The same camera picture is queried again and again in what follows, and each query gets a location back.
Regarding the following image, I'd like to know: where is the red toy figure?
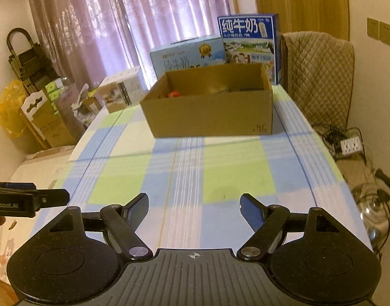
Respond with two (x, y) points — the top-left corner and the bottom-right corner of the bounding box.
(165, 91), (180, 98)

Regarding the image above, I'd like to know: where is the quilted beige chair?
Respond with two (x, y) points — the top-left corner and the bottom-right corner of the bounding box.
(281, 31), (355, 129)

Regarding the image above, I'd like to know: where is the wall socket pair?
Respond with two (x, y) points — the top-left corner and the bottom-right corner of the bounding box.
(367, 17), (390, 46)

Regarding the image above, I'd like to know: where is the brown cardboard box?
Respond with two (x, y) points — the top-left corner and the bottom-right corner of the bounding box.
(140, 63), (273, 137)

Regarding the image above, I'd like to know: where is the brown cardboard carton left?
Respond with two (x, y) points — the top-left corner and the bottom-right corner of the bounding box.
(20, 91), (77, 149)

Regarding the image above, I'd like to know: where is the open box of clutter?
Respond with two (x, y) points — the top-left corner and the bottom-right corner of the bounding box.
(54, 84), (103, 132)

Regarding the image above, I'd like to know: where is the white appliance product box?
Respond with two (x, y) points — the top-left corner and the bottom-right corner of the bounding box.
(96, 66), (148, 113)

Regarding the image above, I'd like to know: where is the yellow plastic bag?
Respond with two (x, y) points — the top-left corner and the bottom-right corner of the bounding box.
(0, 80), (28, 138)

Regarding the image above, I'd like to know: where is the green tissue pack stack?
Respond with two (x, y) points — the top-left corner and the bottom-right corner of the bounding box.
(45, 78), (66, 113)

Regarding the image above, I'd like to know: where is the light blue milk carton box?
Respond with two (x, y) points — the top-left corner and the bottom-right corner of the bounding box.
(150, 35), (226, 79)

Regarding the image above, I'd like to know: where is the black folding cart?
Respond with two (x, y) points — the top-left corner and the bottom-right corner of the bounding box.
(6, 28), (59, 95)

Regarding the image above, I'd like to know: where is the checkered bed sheet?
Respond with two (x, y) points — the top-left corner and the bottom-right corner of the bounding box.
(33, 86), (369, 249)

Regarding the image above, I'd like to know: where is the white power strip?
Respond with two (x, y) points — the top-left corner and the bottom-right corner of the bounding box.
(340, 136), (363, 156)

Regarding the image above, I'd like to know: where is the dark blue milk carton box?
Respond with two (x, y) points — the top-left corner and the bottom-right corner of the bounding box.
(218, 14), (282, 84)

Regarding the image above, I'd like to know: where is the pink curtain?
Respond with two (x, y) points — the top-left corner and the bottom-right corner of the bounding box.
(29, 0), (230, 86)

